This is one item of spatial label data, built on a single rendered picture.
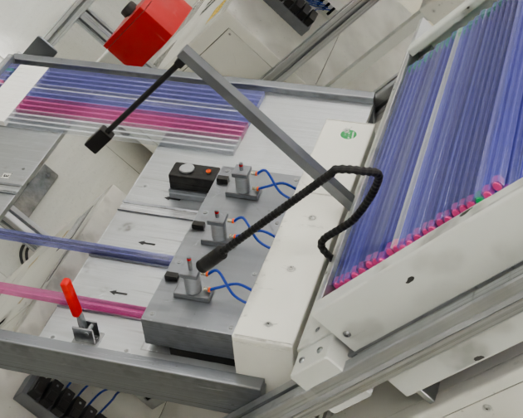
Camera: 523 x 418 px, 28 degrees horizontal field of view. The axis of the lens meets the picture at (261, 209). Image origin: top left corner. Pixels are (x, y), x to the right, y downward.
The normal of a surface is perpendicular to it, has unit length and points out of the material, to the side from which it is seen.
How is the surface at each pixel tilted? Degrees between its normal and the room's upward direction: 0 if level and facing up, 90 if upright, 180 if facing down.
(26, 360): 90
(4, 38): 0
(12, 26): 0
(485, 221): 90
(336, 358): 0
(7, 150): 44
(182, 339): 90
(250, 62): 90
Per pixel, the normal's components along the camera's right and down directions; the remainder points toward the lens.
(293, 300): -0.07, -0.77
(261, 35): 0.62, -0.46
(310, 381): -0.29, 0.62
